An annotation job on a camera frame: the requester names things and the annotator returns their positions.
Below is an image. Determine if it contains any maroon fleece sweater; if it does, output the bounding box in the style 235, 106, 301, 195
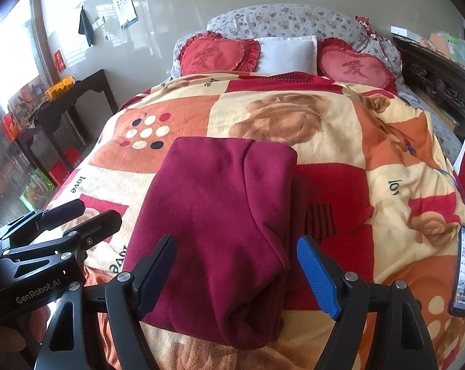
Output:
124, 137, 297, 350

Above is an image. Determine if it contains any person's left hand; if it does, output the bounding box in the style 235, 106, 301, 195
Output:
0, 306, 51, 352

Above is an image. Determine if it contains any red gift box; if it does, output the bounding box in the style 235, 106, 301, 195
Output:
48, 146, 81, 185

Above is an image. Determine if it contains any black smartphone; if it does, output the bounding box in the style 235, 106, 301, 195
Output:
449, 226, 465, 317

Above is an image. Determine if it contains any dark wooden side table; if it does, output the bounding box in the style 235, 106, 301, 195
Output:
14, 68, 120, 186

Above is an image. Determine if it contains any yellow plastic basket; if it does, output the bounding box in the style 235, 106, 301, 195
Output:
44, 75, 76, 100

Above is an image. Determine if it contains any patterned orange fleece blanket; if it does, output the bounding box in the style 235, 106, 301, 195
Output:
53, 73, 465, 369

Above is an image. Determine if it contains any red heart pillow left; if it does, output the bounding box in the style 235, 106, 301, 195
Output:
178, 31, 261, 75

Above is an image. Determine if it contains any red heart pillow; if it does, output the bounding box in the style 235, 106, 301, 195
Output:
317, 38, 397, 94
178, 31, 261, 75

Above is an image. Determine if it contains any eye chart poster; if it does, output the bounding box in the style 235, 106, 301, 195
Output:
112, 0, 138, 29

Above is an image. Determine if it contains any dark carved wooden headboard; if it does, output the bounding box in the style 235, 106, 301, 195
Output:
393, 35, 465, 142

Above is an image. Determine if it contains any white rectangular pillow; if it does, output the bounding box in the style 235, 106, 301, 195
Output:
255, 35, 318, 75

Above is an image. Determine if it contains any floral quilt roll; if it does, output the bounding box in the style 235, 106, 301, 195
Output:
170, 3, 403, 85

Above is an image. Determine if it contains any red heart pillow right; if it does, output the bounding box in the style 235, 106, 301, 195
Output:
317, 38, 397, 94

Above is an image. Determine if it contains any dark cloth on wall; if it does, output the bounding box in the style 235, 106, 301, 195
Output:
79, 7, 95, 48

